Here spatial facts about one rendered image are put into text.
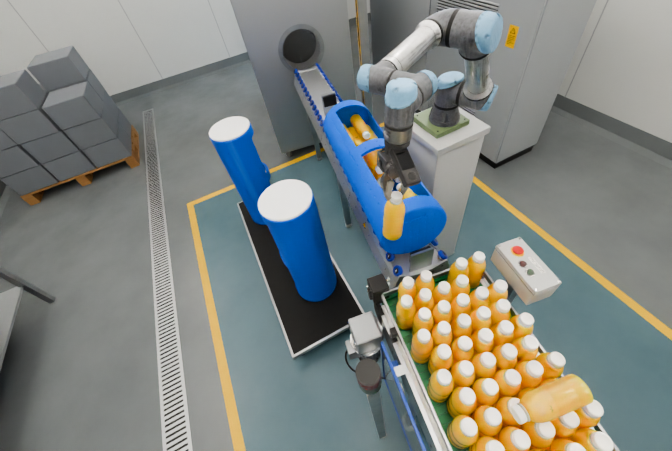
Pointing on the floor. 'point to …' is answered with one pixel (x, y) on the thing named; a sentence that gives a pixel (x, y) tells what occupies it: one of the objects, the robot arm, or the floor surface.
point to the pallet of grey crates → (59, 126)
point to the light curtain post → (362, 26)
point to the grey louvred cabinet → (529, 89)
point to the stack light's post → (377, 413)
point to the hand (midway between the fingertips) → (396, 196)
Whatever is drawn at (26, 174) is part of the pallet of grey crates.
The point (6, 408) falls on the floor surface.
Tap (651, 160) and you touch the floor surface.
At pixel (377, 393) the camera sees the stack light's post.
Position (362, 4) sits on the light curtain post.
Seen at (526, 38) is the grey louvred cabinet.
